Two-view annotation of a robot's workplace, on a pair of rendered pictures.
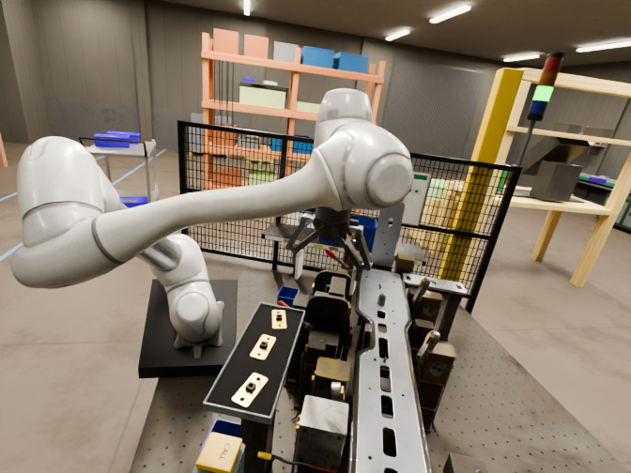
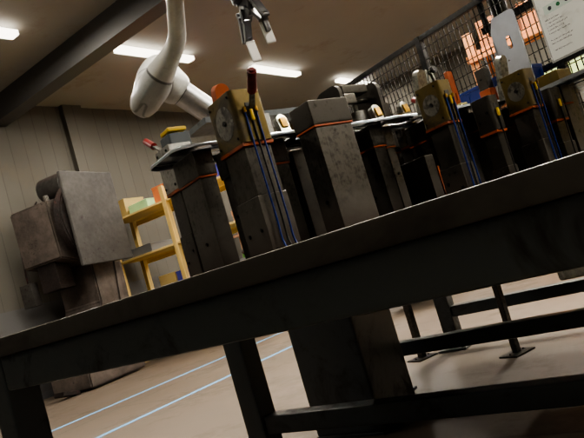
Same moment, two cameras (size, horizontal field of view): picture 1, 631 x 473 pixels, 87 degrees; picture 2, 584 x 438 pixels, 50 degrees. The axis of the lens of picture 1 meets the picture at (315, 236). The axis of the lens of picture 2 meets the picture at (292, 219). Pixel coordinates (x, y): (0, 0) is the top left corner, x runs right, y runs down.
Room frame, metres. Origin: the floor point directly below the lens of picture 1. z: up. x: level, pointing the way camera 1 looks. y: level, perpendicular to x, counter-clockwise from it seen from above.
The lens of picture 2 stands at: (-0.60, -1.44, 0.67)
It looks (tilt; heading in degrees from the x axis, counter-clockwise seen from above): 4 degrees up; 49
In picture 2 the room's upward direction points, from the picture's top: 16 degrees counter-clockwise
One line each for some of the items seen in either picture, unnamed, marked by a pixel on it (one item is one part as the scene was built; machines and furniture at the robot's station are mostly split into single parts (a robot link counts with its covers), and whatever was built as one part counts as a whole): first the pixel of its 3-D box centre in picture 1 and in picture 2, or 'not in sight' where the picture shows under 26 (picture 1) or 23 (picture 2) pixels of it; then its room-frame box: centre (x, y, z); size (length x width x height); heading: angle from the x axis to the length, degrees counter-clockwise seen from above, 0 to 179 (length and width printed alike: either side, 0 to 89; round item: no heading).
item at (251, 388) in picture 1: (251, 387); not in sight; (0.52, 0.09, 1.17); 0.08 x 0.04 x 0.01; 159
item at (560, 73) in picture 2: (398, 286); (568, 122); (1.56, -0.47, 0.88); 0.08 x 0.08 x 0.36; 84
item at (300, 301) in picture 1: (293, 343); not in sight; (1.00, 0.03, 0.89); 0.09 x 0.08 x 0.38; 84
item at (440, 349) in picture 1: (431, 389); (453, 143); (0.88, -0.46, 0.87); 0.12 x 0.07 x 0.35; 84
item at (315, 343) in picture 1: (309, 394); not in sight; (0.76, -0.04, 0.90); 0.05 x 0.05 x 0.40; 84
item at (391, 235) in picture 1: (387, 233); (513, 57); (1.56, -0.36, 1.17); 0.12 x 0.01 x 0.34; 84
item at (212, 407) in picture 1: (264, 350); (246, 122); (0.64, 0.09, 1.16); 0.37 x 0.14 x 0.02; 174
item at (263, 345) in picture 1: (263, 345); not in sight; (0.65, 0.09, 1.17); 0.08 x 0.04 x 0.01; 170
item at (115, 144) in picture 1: (126, 180); not in sight; (3.94, 2.42, 0.58); 1.22 x 0.71 x 1.15; 18
